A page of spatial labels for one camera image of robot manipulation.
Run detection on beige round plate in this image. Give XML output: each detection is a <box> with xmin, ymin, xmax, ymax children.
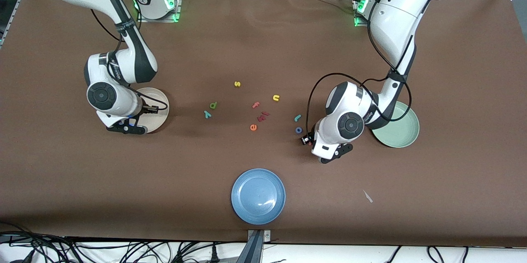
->
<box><xmin>135</xmin><ymin>87</ymin><xmax>170</xmax><ymax>134</ymax></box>

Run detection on blue round plate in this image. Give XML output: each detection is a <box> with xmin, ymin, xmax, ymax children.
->
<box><xmin>231</xmin><ymin>168</ymin><xmax>286</xmax><ymax>225</ymax></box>

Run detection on tangled black floor cables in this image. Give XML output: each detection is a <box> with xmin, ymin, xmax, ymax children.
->
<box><xmin>0</xmin><ymin>222</ymin><xmax>247</xmax><ymax>263</ymax></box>

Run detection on long black right arm cable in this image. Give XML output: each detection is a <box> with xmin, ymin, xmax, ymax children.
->
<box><xmin>90</xmin><ymin>8</ymin><xmax>169</xmax><ymax>113</ymax></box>

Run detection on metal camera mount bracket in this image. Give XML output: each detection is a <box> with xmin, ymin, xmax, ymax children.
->
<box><xmin>246</xmin><ymin>229</ymin><xmax>272</xmax><ymax>263</ymax></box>

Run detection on brown table cover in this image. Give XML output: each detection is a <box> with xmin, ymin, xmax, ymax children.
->
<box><xmin>0</xmin><ymin>0</ymin><xmax>527</xmax><ymax>248</ymax></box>

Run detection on pale green round plate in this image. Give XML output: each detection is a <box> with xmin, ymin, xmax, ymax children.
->
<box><xmin>371</xmin><ymin>101</ymin><xmax>420</xmax><ymax>148</ymax></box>

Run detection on loose black floor cables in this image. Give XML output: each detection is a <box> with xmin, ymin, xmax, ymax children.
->
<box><xmin>385</xmin><ymin>246</ymin><xmax>470</xmax><ymax>263</ymax></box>

